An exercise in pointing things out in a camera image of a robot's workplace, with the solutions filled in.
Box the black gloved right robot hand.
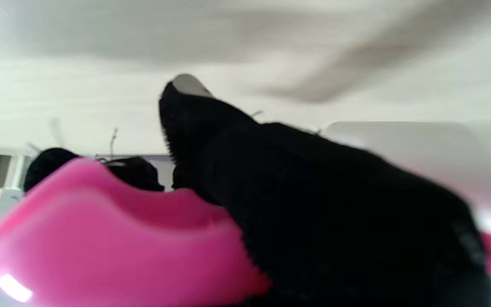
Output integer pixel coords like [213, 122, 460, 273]
[24, 75, 491, 307]

